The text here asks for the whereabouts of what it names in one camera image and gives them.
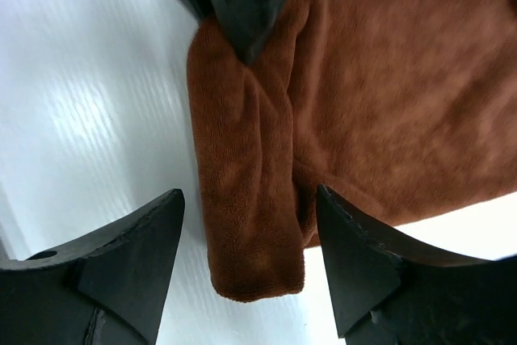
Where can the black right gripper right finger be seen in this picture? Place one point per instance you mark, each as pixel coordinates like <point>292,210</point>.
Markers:
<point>389,288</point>

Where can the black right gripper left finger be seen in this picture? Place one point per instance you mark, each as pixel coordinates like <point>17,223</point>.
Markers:
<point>107,287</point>

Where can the brown microfiber towel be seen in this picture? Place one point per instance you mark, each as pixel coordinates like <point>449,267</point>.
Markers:
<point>406,108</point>

